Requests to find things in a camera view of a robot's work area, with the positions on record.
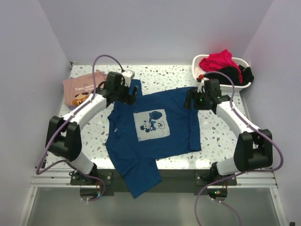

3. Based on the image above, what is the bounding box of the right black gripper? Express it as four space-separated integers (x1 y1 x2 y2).
183 89 210 111

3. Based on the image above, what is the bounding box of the blue t shirt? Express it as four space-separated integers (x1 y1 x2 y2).
104 79 202 200

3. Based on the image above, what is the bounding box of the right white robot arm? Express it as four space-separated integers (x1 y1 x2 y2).
184 79 273 185

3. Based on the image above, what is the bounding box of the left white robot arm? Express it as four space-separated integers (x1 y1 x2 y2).
46 70 138 185

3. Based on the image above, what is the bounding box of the white plastic basket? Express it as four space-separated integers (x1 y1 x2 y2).
191 54 252 92

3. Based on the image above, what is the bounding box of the red t shirt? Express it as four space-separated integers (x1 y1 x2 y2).
199 49 242 77

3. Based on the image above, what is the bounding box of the folded pink t shirt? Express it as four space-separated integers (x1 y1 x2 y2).
63 73 94 107

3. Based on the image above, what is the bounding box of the black t shirt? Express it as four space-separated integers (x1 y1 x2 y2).
206 65 254 86

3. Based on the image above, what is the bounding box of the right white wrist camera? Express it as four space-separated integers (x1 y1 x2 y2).
197 74 206 93

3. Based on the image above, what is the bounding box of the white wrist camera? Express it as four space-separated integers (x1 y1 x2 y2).
121 70 135 87
197 74 206 93

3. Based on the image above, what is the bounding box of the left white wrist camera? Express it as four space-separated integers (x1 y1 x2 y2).
121 70 135 87

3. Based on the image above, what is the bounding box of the aluminium frame rail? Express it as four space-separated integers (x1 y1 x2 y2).
30 171 71 188

